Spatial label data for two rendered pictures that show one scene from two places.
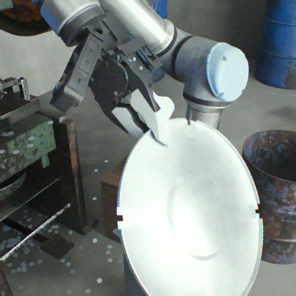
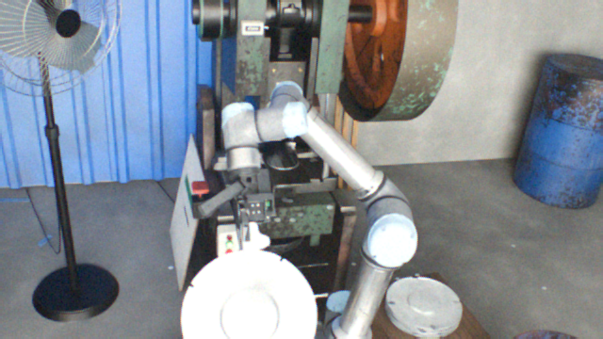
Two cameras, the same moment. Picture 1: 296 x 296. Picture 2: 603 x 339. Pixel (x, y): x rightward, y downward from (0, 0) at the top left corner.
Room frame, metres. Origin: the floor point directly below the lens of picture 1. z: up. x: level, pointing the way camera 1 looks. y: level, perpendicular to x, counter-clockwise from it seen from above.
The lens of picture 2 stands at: (-0.25, -0.72, 1.82)
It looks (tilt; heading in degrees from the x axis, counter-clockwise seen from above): 29 degrees down; 40
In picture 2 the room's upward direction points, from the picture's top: 6 degrees clockwise
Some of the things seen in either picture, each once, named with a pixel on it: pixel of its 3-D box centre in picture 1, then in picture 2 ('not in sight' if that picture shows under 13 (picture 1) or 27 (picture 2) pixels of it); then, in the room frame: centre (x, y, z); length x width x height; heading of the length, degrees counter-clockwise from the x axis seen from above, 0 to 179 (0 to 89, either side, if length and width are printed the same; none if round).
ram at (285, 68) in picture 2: not in sight; (282, 91); (1.24, 0.66, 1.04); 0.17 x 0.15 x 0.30; 58
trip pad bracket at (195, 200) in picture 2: not in sight; (205, 217); (0.88, 0.67, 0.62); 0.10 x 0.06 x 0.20; 148
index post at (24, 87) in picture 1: (24, 88); (325, 165); (1.35, 0.50, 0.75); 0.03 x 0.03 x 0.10; 58
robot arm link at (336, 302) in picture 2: not in sight; (344, 315); (0.86, -0.02, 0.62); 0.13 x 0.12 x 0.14; 39
